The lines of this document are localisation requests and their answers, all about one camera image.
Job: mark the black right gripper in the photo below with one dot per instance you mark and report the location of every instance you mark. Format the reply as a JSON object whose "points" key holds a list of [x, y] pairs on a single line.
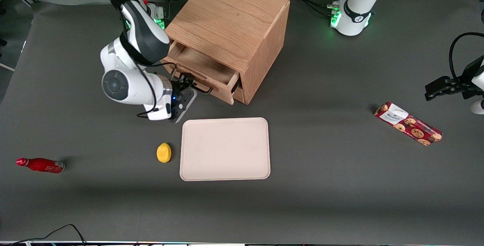
{"points": [[177, 87]]}

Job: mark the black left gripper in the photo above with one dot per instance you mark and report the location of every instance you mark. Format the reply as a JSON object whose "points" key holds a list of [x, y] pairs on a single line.
{"points": [[465, 84]]}

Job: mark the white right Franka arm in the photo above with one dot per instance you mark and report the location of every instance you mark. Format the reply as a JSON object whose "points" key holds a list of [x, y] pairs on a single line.
{"points": [[130, 83]]}

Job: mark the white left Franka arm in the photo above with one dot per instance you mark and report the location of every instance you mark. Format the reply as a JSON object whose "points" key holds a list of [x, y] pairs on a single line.
{"points": [[357, 8]]}

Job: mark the oak wooden drawer cabinet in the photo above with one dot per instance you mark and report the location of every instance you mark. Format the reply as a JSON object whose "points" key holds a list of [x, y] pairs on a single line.
{"points": [[230, 15]]}

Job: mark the red cookie box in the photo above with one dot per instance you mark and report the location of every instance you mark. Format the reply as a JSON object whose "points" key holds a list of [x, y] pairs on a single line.
{"points": [[409, 123]]}

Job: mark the yellow lemon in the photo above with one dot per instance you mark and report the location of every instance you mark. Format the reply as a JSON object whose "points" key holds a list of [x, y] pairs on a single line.
{"points": [[163, 152]]}

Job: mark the beige rectangular tray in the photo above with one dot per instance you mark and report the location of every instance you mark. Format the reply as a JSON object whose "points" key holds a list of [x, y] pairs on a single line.
{"points": [[225, 149]]}

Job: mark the red bottle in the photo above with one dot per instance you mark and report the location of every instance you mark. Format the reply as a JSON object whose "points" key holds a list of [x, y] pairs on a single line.
{"points": [[41, 165]]}

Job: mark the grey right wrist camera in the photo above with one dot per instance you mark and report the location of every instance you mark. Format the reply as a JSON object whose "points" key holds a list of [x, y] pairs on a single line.
{"points": [[185, 106]]}

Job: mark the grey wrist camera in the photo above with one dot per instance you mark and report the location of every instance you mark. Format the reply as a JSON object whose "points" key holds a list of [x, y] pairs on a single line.
{"points": [[477, 107], [185, 106]]}

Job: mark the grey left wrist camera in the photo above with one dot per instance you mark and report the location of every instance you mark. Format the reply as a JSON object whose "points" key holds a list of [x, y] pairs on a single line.
{"points": [[477, 107]]}

